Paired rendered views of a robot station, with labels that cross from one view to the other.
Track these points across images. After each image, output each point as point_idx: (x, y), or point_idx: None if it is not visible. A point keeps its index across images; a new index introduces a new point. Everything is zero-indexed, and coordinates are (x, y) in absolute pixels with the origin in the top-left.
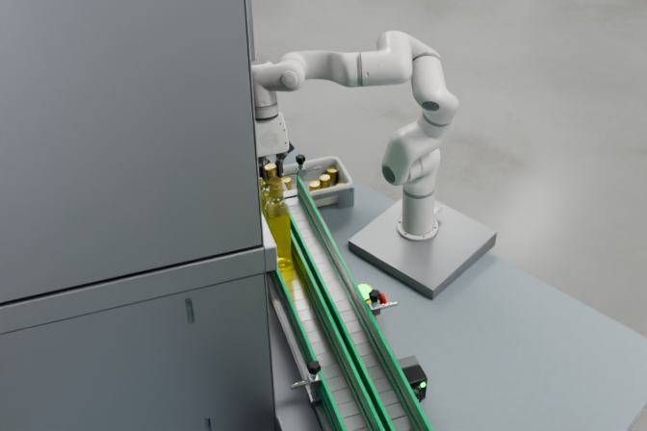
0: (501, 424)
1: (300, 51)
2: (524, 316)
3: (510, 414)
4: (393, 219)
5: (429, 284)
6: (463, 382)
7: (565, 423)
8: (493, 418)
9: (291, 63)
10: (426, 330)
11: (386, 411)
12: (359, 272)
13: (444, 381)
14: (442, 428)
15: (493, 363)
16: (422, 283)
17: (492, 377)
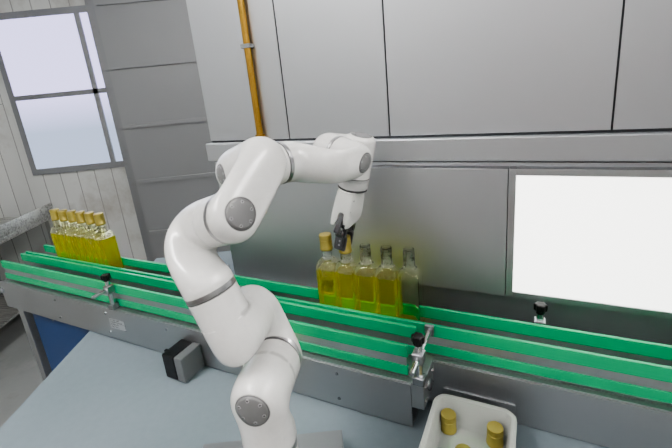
0: (96, 401)
1: (355, 147)
2: None
3: (88, 413)
4: None
5: (211, 447)
6: (139, 408)
7: (30, 438)
8: (104, 401)
9: (324, 133)
10: (195, 423)
11: (164, 280)
12: (303, 427)
13: (157, 398)
14: (145, 372)
15: (112, 441)
16: (220, 442)
17: (111, 429)
